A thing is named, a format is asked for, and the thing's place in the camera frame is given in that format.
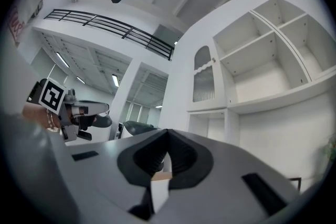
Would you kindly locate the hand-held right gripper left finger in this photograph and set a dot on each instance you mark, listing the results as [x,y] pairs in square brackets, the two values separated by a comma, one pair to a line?
[99,186]

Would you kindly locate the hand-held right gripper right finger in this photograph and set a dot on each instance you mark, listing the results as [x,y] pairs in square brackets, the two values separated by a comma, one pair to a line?
[223,191]

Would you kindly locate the white hutch shelf unit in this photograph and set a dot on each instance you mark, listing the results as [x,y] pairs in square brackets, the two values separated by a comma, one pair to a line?
[257,86]

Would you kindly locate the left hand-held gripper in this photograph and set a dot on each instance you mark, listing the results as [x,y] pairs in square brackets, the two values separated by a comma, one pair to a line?
[52,95]

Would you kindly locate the ceiling tube light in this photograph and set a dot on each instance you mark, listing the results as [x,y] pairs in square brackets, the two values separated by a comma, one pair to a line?
[81,80]
[115,80]
[62,59]

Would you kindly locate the person's left forearm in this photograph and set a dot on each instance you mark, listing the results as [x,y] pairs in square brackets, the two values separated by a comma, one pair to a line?
[34,114]

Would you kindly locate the arched glass cabinet door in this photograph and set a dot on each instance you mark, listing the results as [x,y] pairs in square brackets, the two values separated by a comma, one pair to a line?
[203,78]

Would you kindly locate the person's white printed shirt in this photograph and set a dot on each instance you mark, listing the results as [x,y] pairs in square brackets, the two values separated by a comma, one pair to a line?
[26,15]

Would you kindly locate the black balcony railing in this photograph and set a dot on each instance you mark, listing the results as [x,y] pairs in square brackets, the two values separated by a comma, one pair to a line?
[118,26]

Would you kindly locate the white black wheeled machine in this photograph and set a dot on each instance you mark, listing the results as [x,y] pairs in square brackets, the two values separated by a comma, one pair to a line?
[139,127]
[103,122]

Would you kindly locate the black picture frame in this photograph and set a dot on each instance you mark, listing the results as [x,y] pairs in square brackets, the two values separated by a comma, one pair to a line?
[300,183]

